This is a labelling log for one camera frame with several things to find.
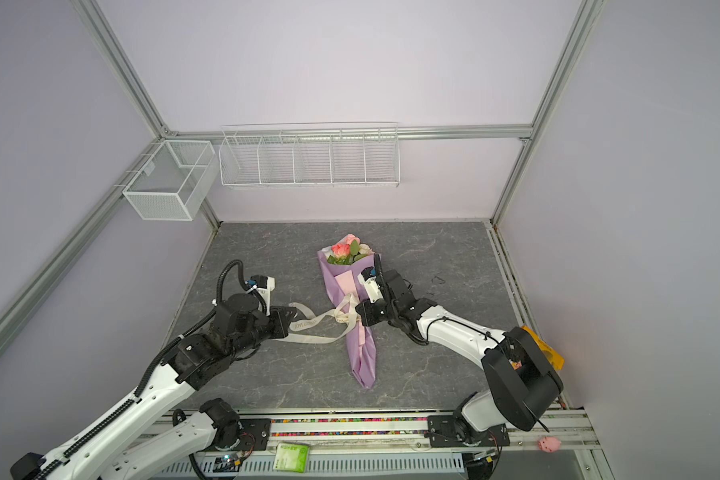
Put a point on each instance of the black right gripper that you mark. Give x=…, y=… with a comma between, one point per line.
x=366, y=309

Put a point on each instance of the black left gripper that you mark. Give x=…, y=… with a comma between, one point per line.
x=281, y=320

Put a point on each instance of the pink purple wrapping paper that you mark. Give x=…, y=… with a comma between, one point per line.
x=341, y=278

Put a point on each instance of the cream printed ribbon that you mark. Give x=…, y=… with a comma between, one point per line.
x=343, y=314

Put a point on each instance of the cream fake rose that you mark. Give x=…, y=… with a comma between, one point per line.
x=365, y=249

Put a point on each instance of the red pink fake rose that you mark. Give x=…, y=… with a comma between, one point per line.
x=341, y=251

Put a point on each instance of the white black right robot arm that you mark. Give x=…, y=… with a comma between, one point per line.
x=522, y=383

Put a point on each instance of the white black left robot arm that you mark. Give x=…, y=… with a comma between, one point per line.
x=106, y=449

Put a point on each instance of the green small packet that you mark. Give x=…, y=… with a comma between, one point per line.
x=291, y=458

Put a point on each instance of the white mesh box basket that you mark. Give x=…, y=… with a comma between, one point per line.
x=174, y=181

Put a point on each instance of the yellow snack bag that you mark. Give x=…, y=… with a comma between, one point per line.
x=553, y=357

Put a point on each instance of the small pink pig toy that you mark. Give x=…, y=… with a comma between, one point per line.
x=549, y=444

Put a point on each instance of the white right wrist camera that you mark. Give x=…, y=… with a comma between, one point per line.
x=368, y=279

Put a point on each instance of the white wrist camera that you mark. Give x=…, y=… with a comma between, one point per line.
x=368, y=279
x=264, y=286

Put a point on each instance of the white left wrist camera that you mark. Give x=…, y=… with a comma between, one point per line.
x=264, y=286

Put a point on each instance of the white vented cable duct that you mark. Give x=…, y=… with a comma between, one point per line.
x=338, y=466

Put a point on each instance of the white wire shelf basket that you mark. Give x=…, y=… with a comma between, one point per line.
x=310, y=154

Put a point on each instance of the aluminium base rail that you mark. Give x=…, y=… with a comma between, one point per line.
x=407, y=431

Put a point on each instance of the aluminium enclosure frame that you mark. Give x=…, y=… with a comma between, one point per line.
x=67, y=132

